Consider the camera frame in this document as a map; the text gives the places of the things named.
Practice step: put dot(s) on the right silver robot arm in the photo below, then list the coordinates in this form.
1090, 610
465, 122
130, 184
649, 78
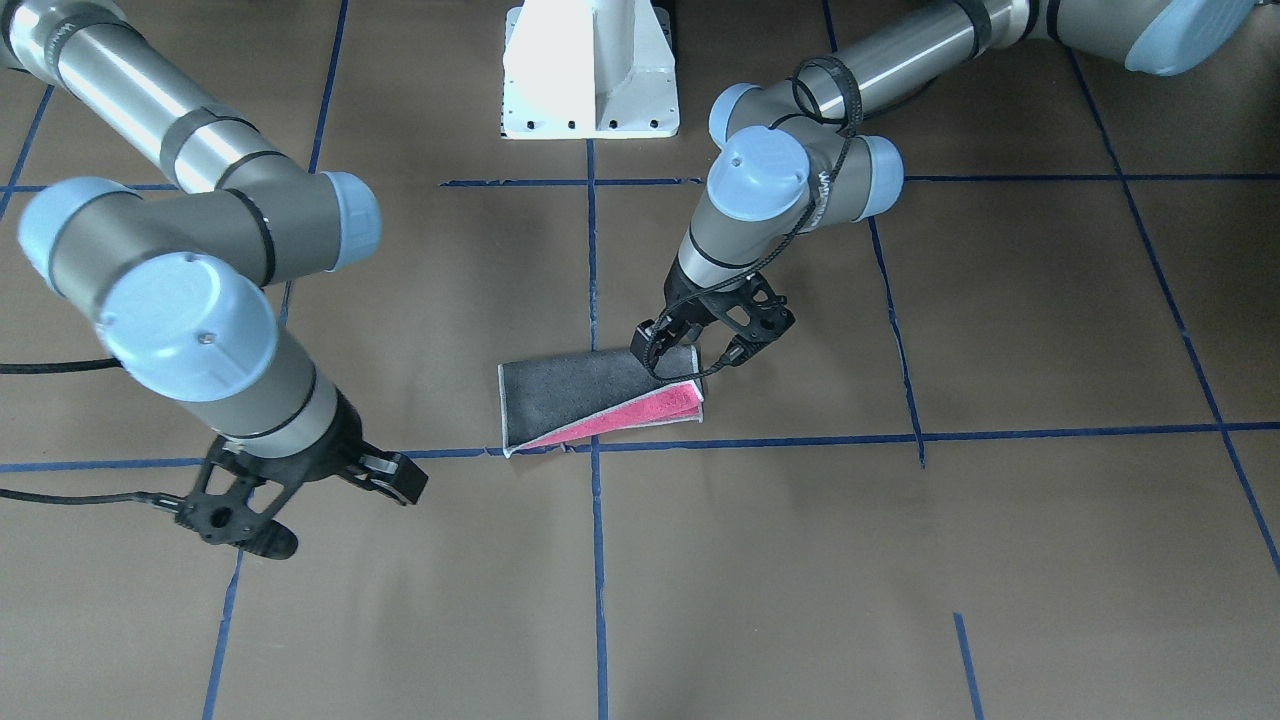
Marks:
175, 287

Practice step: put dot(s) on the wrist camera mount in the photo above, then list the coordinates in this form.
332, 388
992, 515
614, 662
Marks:
228, 518
756, 315

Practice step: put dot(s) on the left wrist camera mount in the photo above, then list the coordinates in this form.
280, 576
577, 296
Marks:
756, 315

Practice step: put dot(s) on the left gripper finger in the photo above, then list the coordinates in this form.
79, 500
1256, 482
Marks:
652, 339

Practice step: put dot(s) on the white pedestal column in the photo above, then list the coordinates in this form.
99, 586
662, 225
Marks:
589, 69

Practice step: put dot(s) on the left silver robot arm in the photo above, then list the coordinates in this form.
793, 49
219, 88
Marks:
793, 159

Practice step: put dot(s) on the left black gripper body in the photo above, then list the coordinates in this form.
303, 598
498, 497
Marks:
686, 306

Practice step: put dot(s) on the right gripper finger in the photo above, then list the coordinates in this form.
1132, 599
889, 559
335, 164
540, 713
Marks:
391, 474

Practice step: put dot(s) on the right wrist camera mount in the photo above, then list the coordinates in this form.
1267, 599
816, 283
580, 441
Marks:
228, 518

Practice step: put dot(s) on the pink towel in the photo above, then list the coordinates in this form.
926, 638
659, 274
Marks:
549, 401

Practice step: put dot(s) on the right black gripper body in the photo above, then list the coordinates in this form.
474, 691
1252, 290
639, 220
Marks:
322, 449

